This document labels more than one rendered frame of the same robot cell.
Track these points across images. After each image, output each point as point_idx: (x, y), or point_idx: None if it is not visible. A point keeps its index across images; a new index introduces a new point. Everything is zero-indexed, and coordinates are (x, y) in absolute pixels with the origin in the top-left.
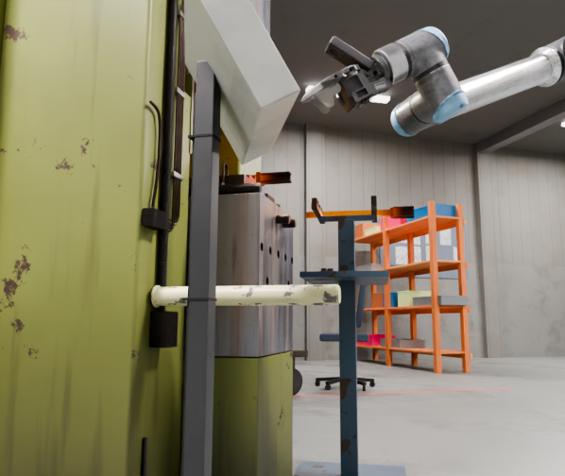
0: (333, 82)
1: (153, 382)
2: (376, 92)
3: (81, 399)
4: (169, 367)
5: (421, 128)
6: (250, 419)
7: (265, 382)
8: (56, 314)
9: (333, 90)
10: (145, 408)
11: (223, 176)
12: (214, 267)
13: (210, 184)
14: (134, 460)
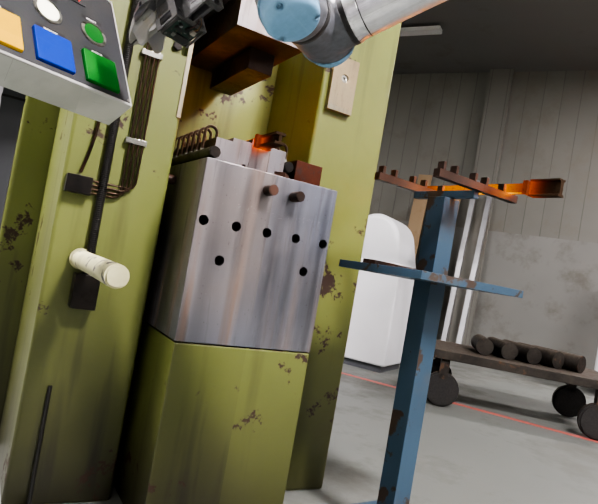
0: (143, 11)
1: (74, 339)
2: (190, 12)
3: (26, 339)
4: (109, 331)
5: (319, 52)
6: (160, 405)
7: (197, 372)
8: (37, 264)
9: (147, 21)
10: (57, 360)
11: (202, 140)
12: None
13: None
14: (31, 401)
